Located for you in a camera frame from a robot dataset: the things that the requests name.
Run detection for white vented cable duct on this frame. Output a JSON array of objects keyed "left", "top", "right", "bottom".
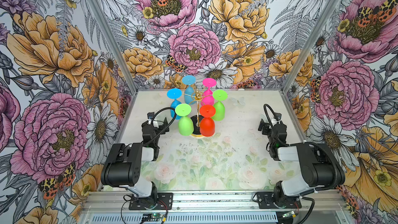
[{"left": 85, "top": 212, "right": 278, "bottom": 224}]

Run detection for back light blue wine glass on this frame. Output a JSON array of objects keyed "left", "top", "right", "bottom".
[{"left": 181, "top": 75, "right": 196, "bottom": 105}]

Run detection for pink wine glass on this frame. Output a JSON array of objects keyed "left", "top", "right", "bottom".
[{"left": 201, "top": 78, "right": 217, "bottom": 106}]

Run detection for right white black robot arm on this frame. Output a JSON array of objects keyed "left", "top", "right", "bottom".
[{"left": 258, "top": 119, "right": 345, "bottom": 208}]

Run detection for gold wire wine glass rack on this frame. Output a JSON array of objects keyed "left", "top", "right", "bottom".
[{"left": 191, "top": 89, "right": 204, "bottom": 139}]

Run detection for left green circuit board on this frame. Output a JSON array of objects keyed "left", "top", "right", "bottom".
[{"left": 140, "top": 213, "right": 167, "bottom": 224}]

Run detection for right black corrugated cable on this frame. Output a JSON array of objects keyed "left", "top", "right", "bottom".
[{"left": 263, "top": 103, "right": 340, "bottom": 192}]

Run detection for red wine glass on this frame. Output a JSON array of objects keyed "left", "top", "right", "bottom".
[{"left": 200, "top": 105, "right": 216, "bottom": 137}]

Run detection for green wine glass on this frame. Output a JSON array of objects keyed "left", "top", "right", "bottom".
[
  {"left": 212, "top": 89, "right": 228, "bottom": 121},
  {"left": 175, "top": 104, "right": 194, "bottom": 136}
]

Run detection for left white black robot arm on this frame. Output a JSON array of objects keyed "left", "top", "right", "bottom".
[{"left": 101, "top": 119, "right": 169, "bottom": 210}]

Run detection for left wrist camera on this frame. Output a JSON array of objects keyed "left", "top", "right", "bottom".
[{"left": 147, "top": 112, "right": 163, "bottom": 128}]

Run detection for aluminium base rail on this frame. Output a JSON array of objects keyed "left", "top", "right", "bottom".
[{"left": 81, "top": 190, "right": 348, "bottom": 214}]

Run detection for green circuit board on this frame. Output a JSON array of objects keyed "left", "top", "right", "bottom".
[
  {"left": 140, "top": 213, "right": 167, "bottom": 224},
  {"left": 282, "top": 211, "right": 296, "bottom": 218}
]

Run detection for right green circuit board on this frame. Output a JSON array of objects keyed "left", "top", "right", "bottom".
[{"left": 282, "top": 211, "right": 296, "bottom": 218}]

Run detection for left blue wine glass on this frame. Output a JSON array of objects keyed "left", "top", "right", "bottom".
[{"left": 167, "top": 88, "right": 182, "bottom": 120}]

